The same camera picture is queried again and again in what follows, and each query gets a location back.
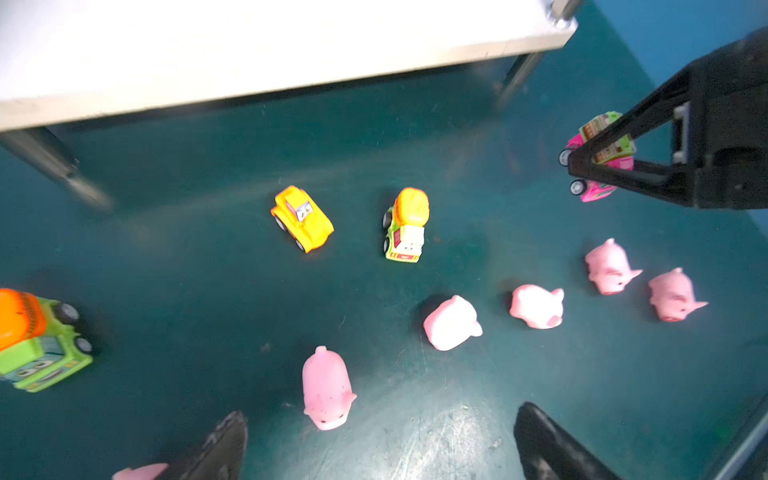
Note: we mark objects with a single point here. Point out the orange yellow toy car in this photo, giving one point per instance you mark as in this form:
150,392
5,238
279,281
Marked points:
297,213

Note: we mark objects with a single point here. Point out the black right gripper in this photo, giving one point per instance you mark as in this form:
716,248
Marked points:
717,106

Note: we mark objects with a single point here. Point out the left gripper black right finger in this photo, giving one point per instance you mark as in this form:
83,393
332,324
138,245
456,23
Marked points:
547,451

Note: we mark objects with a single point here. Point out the pink toy pig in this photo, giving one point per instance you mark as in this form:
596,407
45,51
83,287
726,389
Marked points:
538,307
328,395
609,269
147,472
672,296
453,322

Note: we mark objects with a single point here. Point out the white two-tier shelf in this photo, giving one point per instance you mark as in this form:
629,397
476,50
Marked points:
65,61

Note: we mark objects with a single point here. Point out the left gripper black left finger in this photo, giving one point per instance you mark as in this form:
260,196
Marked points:
221,456

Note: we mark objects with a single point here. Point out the pink green toy truck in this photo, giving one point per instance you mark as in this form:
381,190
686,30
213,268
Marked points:
619,154

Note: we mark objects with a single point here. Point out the aluminium cage frame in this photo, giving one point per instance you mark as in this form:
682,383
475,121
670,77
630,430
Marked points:
746,455

